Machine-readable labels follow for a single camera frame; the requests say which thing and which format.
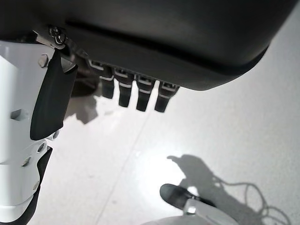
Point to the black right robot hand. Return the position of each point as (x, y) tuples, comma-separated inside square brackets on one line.
[(164, 35)]

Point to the dark brown clothes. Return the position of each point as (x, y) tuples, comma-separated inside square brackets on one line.
[(82, 80)]

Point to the black robot foot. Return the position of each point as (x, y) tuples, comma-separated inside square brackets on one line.
[(174, 194)]

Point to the white robot leg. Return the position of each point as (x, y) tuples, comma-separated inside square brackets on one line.
[(11, 105)]

